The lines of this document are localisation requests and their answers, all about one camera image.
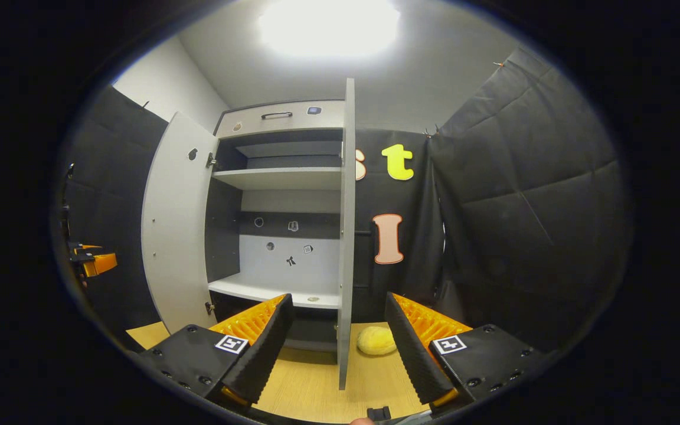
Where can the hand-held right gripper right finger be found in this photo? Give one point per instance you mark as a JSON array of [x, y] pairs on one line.
[[414, 354]]

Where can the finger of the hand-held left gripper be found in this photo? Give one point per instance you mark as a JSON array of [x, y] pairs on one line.
[[83, 248], [101, 264]]

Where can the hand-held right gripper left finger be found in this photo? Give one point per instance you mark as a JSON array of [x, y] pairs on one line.
[[263, 360]]

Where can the checker-sticker grey cabinet door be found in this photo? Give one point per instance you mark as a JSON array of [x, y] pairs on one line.
[[177, 236]]

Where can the grey double-door shoe cabinet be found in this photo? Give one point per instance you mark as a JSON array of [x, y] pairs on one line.
[[281, 262]]

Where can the cube-sticker grey cabinet door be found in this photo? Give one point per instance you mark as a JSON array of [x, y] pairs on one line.
[[346, 236]]

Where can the white cabinet shelf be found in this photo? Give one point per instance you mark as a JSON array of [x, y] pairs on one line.
[[281, 177], [269, 289]]

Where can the grey cabinet shelf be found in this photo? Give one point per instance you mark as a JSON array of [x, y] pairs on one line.
[[293, 149]]

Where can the grey cabinet drawer front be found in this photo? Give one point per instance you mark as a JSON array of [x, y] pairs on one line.
[[293, 126]]

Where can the black backdrop cloth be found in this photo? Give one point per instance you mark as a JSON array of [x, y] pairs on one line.
[[523, 206]]

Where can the ceiling light panel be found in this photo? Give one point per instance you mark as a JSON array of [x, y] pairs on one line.
[[328, 26]]

